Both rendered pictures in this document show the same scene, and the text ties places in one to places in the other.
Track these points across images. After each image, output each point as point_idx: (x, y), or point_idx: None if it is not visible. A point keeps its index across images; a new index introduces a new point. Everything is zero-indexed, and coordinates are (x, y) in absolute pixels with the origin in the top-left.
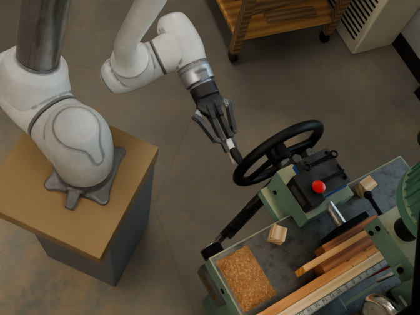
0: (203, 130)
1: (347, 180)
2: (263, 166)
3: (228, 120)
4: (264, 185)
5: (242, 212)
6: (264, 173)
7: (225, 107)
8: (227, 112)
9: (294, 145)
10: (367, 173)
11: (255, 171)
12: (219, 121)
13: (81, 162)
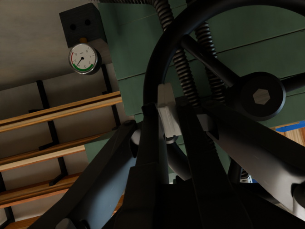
0: (92, 161)
1: None
2: (215, 74)
3: (233, 131)
4: (187, 94)
5: (145, 2)
6: (223, 10)
7: (294, 191)
8: (262, 165)
9: (299, 87)
10: (291, 121)
11: (199, 59)
12: (185, 147)
13: None
